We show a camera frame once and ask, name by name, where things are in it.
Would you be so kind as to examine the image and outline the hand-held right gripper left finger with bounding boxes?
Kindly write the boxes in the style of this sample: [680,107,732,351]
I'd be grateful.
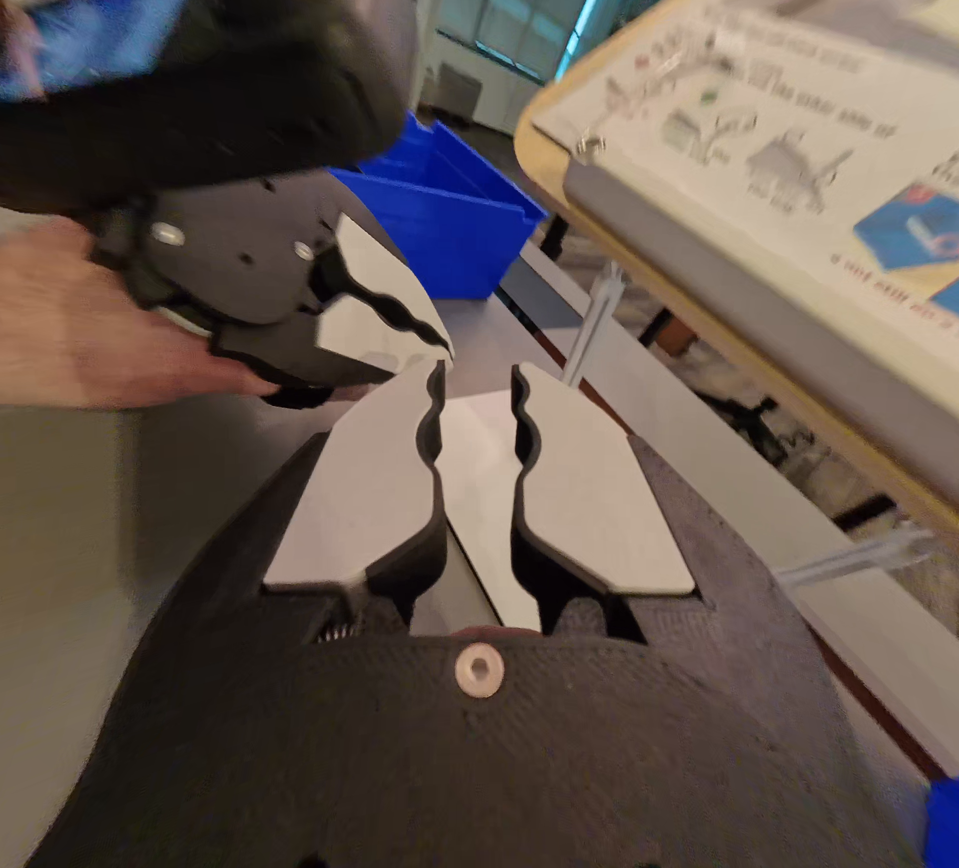
[262,357,451,625]

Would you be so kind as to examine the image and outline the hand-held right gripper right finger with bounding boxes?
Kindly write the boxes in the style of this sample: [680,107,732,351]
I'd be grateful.
[511,362,698,635]

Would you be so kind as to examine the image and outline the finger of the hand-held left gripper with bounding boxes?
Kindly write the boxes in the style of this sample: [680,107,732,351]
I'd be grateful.
[212,293,457,391]
[309,212,452,354]

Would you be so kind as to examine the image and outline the grey desk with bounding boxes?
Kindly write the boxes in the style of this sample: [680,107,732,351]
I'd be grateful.
[0,205,947,868]

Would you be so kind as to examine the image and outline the person's left hand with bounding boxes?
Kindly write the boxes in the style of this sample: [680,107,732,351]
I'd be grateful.
[0,216,282,411]

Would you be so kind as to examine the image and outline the blue plastic bin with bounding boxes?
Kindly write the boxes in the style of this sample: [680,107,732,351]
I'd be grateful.
[330,111,548,301]

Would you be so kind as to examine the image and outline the pale grey plate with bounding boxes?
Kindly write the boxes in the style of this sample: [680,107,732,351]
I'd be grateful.
[435,389,542,635]

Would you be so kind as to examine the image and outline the silver screw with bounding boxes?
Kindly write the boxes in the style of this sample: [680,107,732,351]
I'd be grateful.
[560,261,626,390]
[775,523,938,588]

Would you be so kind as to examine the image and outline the dark floor box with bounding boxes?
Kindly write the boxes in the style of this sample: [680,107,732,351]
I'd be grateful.
[435,62,484,123]

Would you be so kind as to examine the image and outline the tilted wooden board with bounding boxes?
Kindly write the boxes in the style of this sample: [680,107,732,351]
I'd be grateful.
[515,0,959,547]

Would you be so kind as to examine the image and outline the printed instruction sheet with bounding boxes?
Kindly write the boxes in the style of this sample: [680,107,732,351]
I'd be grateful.
[533,0,959,360]

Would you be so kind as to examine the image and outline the blue plastic piece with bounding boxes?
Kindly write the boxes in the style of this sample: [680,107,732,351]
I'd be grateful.
[923,778,959,868]

